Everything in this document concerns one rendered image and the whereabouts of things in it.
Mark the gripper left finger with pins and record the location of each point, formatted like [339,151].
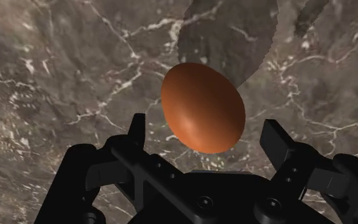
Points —
[126,167]

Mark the brown egg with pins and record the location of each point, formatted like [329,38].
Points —
[203,108]

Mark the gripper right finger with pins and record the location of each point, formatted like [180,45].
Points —
[302,164]

